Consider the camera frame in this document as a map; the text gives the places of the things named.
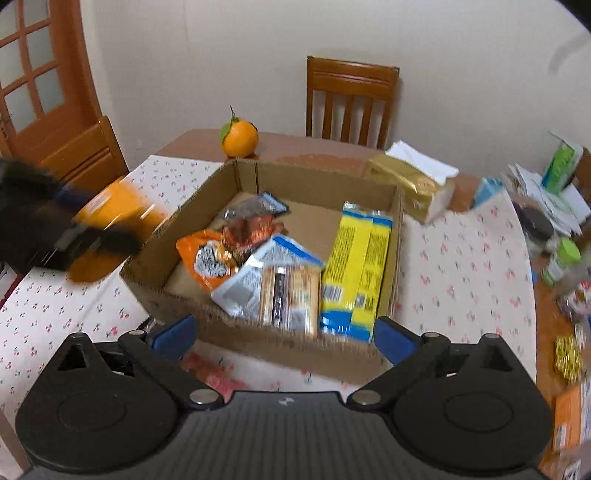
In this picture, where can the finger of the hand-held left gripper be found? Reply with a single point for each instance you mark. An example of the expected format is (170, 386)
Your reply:
(111, 242)
(69, 198)

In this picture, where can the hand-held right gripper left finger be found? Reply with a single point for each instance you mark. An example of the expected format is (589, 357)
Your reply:
(175, 337)

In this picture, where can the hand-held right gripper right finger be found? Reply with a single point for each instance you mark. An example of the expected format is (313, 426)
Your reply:
(392, 339)

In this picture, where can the plain orange snack packet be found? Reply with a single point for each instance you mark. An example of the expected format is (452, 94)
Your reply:
(120, 207)

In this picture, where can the red snack packet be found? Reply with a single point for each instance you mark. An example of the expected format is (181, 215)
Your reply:
(212, 374)

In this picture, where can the orange and brown snack packet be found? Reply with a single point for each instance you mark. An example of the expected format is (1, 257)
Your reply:
(203, 258)

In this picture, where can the long yellow snack packet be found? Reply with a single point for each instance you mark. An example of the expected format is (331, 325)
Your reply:
(351, 258)

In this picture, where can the cardboard box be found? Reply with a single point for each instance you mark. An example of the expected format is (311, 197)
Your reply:
(277, 355)

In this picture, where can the blue and white biscuit packet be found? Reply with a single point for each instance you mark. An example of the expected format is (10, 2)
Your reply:
(286, 249)

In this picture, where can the dark brown snack packet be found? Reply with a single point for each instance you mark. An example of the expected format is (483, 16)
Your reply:
(258, 207)

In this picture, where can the wooden slat-back chair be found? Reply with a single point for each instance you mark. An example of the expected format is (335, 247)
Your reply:
(351, 87)
(584, 168)
(87, 152)

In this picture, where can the cherry print tablecloth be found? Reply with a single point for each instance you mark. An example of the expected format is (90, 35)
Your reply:
(461, 277)

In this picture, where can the brown wooden door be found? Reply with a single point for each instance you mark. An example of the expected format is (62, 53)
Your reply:
(41, 69)

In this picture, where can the gold tissue box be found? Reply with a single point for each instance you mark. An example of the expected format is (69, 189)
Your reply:
(411, 187)

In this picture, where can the tangerine with green leaf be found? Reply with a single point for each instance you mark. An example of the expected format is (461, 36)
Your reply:
(240, 138)

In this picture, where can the small light blue container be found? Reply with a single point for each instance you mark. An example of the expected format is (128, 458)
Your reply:
(488, 193)

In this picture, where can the gold ornament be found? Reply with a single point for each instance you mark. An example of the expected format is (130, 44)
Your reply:
(569, 357)

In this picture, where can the dark lid glass jar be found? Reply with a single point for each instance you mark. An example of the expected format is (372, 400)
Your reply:
(538, 228)

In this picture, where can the green lid jar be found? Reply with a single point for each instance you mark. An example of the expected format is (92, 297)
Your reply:
(561, 261)

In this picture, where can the clear plastic jar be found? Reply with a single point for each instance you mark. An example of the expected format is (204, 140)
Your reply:
(577, 300)

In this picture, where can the clear bag with orange label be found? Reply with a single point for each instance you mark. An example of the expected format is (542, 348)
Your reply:
(572, 420)

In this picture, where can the pile of white papers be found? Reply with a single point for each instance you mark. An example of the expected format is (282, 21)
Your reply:
(531, 189)

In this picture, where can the green and white carton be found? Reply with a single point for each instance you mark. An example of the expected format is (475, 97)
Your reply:
(563, 161)

